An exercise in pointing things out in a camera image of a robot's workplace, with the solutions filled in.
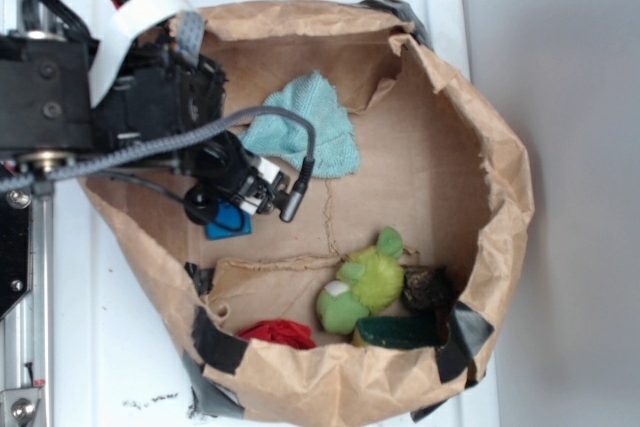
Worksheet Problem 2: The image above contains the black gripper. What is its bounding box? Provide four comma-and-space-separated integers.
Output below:
91, 34, 291, 225

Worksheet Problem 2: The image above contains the light blue knitted cloth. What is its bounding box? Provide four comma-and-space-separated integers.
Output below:
238, 70, 362, 180

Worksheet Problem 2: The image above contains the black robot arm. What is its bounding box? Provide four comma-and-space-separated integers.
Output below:
1, 36, 292, 222

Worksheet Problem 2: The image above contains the red crumpled cloth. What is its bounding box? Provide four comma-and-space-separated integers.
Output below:
236, 319, 316, 350

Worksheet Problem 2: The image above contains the blue flat card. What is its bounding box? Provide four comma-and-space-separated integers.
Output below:
205, 200, 252, 241

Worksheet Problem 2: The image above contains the black mounting plate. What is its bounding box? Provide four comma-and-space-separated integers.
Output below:
1, 165, 32, 320

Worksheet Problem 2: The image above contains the green plush toy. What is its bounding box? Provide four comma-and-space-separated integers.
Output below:
316, 226, 405, 335

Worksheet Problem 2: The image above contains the brown paper bag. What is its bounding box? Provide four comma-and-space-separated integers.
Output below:
83, 0, 534, 426

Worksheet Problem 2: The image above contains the dark brown lumpy object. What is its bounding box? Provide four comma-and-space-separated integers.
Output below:
401, 266, 454, 312

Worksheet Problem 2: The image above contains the yellow green sponge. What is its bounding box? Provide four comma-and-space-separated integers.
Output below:
352, 313, 442, 350

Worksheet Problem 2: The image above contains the white flat ribbon cable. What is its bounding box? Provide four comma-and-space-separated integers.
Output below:
88, 0, 197, 109

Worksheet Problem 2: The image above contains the grey braided cable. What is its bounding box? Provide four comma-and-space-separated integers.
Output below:
0, 105, 317, 193

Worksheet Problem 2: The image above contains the aluminium frame rail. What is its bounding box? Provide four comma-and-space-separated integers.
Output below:
1, 0, 54, 426

